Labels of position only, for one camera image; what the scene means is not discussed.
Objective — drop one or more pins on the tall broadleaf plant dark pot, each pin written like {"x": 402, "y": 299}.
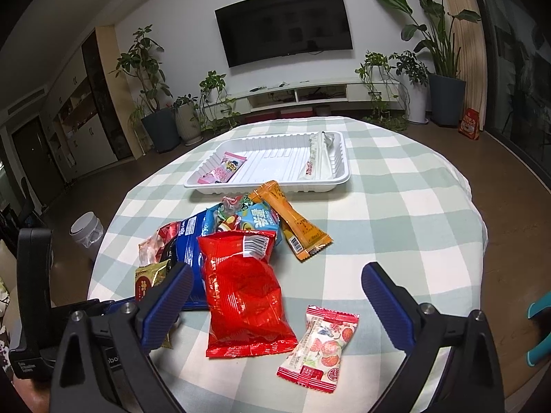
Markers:
{"x": 447, "y": 99}

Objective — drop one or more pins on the gold snack packet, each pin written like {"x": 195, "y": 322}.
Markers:
{"x": 148, "y": 279}

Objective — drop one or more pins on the white trash bin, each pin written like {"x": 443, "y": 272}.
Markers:
{"x": 86, "y": 232}

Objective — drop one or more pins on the leafy tree dark blue pot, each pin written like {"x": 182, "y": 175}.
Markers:
{"x": 159, "y": 129}

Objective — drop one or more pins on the green red candy packet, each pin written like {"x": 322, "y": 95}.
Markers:
{"x": 232, "y": 205}

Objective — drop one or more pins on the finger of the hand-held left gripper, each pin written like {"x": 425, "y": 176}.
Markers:
{"x": 103, "y": 305}

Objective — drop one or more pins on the white plastic tray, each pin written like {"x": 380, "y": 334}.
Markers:
{"x": 275, "y": 163}

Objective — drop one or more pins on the black flat television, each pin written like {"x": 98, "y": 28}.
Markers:
{"x": 284, "y": 26}

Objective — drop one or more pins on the trailing vine plant on stand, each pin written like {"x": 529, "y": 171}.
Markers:
{"x": 213, "y": 84}
{"x": 374, "y": 62}

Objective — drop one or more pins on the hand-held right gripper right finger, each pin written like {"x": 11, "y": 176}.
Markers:
{"x": 387, "y": 305}

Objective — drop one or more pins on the small plant ribbed grey pot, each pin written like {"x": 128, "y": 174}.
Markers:
{"x": 188, "y": 124}

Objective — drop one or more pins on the bushy plant white pot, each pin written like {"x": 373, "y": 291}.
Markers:
{"x": 416, "y": 103}

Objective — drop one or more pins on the floral cloth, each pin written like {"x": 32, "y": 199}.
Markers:
{"x": 3, "y": 331}

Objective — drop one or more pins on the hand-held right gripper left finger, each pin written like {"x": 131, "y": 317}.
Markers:
{"x": 165, "y": 305}

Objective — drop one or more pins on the colourful cartoon snack bag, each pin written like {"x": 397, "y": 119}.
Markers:
{"x": 258, "y": 221}

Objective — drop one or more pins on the blue snack bag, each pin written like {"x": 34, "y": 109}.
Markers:
{"x": 189, "y": 241}

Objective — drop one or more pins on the white wall cabinets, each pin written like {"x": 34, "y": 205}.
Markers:
{"x": 86, "y": 124}

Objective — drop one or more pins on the red bag on floor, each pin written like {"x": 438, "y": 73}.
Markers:
{"x": 469, "y": 124}

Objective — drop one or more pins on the dark wooden door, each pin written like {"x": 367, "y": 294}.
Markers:
{"x": 36, "y": 159}

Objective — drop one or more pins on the red chips bag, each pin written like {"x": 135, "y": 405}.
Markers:
{"x": 245, "y": 297}

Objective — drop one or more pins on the person's left forearm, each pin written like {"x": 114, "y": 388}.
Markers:
{"x": 28, "y": 398}

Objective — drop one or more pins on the orange snack packet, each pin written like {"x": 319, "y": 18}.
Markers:
{"x": 297, "y": 223}

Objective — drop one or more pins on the white television cabinet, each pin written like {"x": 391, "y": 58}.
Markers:
{"x": 275, "y": 99}

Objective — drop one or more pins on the red foil snack packet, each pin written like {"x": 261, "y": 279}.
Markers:
{"x": 159, "y": 241}

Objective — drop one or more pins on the pink snack packet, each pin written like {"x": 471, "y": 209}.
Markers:
{"x": 224, "y": 170}

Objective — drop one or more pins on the long white snack packet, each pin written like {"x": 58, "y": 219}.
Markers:
{"x": 311, "y": 155}

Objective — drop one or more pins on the glass sliding door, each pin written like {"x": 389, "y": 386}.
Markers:
{"x": 521, "y": 73}

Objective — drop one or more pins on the teal chair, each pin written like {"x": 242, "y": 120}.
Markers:
{"x": 538, "y": 309}

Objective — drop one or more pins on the silver snack packet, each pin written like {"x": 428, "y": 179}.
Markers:
{"x": 330, "y": 140}

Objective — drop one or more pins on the white red fruit-print packet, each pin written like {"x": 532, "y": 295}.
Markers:
{"x": 318, "y": 348}

